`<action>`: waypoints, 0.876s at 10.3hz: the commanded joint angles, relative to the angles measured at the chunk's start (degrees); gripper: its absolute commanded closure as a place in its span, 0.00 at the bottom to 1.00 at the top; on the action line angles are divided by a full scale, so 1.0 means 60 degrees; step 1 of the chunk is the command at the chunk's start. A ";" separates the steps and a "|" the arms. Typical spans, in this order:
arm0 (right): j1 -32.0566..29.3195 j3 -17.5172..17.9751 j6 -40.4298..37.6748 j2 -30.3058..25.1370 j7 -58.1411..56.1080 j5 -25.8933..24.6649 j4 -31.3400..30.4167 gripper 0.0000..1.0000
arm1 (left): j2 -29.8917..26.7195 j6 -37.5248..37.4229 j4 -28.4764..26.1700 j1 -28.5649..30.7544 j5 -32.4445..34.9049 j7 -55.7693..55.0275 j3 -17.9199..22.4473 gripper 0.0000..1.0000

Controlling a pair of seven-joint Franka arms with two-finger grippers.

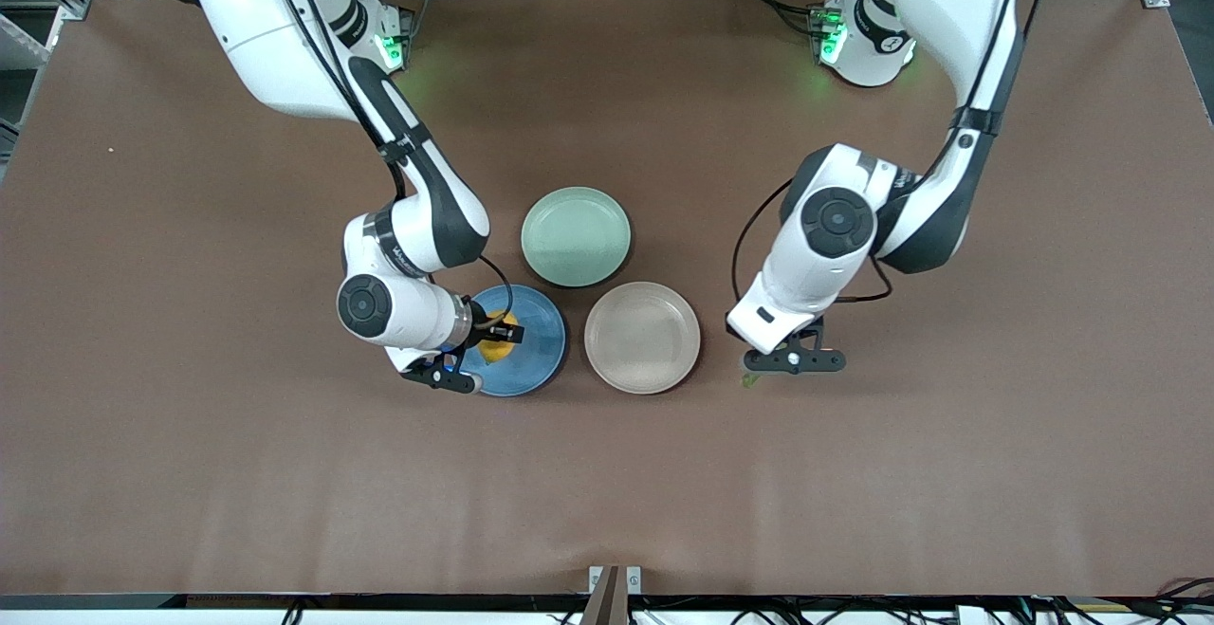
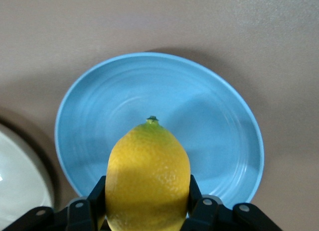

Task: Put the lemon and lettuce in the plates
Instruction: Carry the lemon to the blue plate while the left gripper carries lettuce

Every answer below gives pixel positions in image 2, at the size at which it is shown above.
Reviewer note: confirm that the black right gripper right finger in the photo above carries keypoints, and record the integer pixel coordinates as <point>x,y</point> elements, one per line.
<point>211,213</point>

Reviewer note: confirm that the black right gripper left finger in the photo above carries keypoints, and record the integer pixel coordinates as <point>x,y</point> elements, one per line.
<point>82,213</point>

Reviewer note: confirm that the yellow lemon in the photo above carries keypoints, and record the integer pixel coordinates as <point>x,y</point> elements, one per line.
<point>147,176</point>

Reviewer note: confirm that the beige round plate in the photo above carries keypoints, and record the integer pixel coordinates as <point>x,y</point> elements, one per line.
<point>17,176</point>

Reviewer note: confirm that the blue round plate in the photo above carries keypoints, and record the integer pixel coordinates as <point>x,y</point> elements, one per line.
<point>154,91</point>

